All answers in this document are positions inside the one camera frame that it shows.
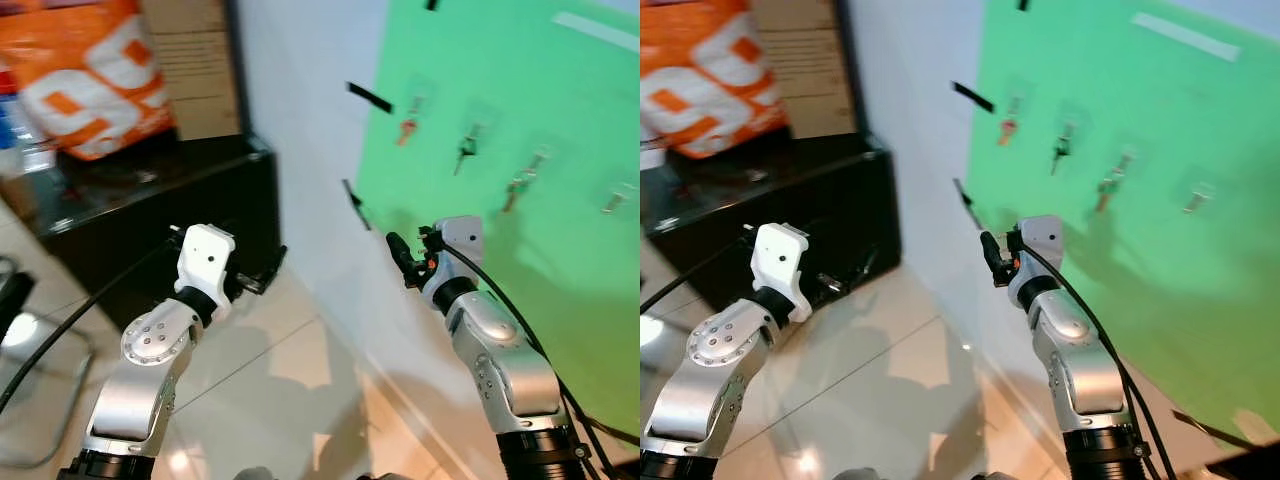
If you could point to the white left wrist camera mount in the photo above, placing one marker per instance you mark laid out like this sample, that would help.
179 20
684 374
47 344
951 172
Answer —
782 255
205 255

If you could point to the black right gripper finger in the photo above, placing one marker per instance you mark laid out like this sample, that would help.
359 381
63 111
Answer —
992 258
400 260

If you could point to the black tape strip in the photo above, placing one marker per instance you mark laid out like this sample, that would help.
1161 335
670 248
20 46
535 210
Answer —
353 197
963 197
370 97
972 97

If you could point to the brown cardboard box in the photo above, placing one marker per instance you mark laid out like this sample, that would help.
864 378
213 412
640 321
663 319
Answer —
810 70
200 70

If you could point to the black key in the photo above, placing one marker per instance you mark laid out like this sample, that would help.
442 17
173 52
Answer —
1060 148
465 150

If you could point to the white tape strip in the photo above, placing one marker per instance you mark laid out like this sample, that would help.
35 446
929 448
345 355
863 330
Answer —
595 30
1185 36

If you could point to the black glossy cabinet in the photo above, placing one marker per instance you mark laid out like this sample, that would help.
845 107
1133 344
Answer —
150 190
780 190

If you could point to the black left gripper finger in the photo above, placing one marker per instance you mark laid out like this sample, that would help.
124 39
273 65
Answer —
846 284
272 272

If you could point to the orange white shopping bag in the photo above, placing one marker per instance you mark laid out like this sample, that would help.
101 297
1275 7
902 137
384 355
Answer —
90 80
720 80

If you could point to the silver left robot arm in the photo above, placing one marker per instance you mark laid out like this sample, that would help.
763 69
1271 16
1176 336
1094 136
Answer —
710 345
150 345

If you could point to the red key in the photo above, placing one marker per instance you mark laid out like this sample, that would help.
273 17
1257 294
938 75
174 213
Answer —
405 132
1007 130

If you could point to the clear adhesive wall hook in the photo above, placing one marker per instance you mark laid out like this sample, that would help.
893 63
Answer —
420 97
1074 124
1131 152
1205 190
1018 96
544 150
620 188
483 122

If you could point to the green board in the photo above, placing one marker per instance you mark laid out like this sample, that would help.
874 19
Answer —
560 100
1200 120

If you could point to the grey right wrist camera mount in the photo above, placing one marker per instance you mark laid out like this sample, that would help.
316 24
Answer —
1042 238
462 238

